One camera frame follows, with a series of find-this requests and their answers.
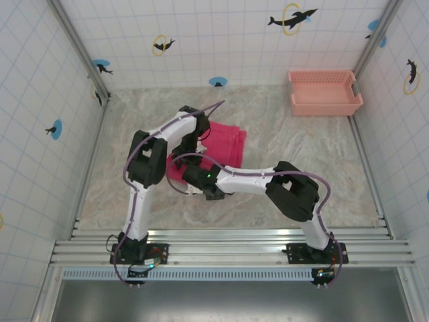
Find pink long pants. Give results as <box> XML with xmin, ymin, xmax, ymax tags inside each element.
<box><xmin>165</xmin><ymin>121</ymin><xmax>249</xmax><ymax>193</ymax></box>

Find black base plate left arm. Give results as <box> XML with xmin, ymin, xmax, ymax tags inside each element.
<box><xmin>109</xmin><ymin>240</ymin><xmax>170</xmax><ymax>266</ymax></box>

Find black base plate right arm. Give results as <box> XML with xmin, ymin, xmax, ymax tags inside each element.
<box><xmin>286</xmin><ymin>240</ymin><xmax>350</xmax><ymax>266</ymax></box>

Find dolphin on blue disc sticker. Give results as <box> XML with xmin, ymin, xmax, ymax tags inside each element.
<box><xmin>92</xmin><ymin>58</ymin><xmax>115</xmax><ymax>76</ymax></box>

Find fish on blue disc sticker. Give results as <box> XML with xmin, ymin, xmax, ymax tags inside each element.
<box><xmin>44</xmin><ymin>119</ymin><xmax>64</xmax><ymax>140</ymax></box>

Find pink plastic basket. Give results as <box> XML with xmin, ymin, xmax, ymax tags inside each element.
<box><xmin>288</xmin><ymin>69</ymin><xmax>365</xmax><ymax>117</ymax></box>

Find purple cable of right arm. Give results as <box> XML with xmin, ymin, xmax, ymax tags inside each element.
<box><xmin>166</xmin><ymin>152</ymin><xmax>344</xmax><ymax>289</ymax></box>

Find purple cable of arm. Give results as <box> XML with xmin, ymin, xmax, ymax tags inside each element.
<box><xmin>112</xmin><ymin>99</ymin><xmax>226</xmax><ymax>289</ymax></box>
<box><xmin>166</xmin><ymin>152</ymin><xmax>344</xmax><ymax>289</ymax></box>

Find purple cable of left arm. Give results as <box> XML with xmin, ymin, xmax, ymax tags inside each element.
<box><xmin>112</xmin><ymin>99</ymin><xmax>226</xmax><ymax>289</ymax></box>

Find aluminium mounting rail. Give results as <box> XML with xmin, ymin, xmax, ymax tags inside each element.
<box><xmin>49</xmin><ymin>228</ymin><xmax>418</xmax><ymax>268</ymax></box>

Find white slotted cable duct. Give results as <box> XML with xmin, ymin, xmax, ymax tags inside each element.
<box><xmin>62</xmin><ymin>267</ymin><xmax>318</xmax><ymax>281</ymax></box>

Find small dolphin yellow ring sticker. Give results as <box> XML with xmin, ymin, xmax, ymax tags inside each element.
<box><xmin>152</xmin><ymin>34</ymin><xmax>176</xmax><ymax>57</ymax></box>

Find aluminium table side rail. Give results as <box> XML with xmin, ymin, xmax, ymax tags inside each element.
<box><xmin>68</xmin><ymin>97</ymin><xmax>112</xmax><ymax>239</ymax></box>
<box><xmin>348</xmin><ymin>115</ymin><xmax>395</xmax><ymax>239</ymax></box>

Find dolphin ring sticker behind post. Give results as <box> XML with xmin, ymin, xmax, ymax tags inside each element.
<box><xmin>90</xmin><ymin>83</ymin><xmax>103</xmax><ymax>107</ymax></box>

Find aluminium frame post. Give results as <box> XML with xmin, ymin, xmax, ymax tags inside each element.
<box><xmin>46</xmin><ymin>0</ymin><xmax>112</xmax><ymax>101</ymax></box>
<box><xmin>351</xmin><ymin>0</ymin><xmax>405</xmax><ymax>78</ymax></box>

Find blue disc sticker behind post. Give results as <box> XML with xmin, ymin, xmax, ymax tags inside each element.
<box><xmin>365</xmin><ymin>18</ymin><xmax>387</xmax><ymax>48</ymax></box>

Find upright dolphin yellow ring sticker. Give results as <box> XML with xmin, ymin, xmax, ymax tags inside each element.
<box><xmin>402</xmin><ymin>58</ymin><xmax>422</xmax><ymax>96</ymax></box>

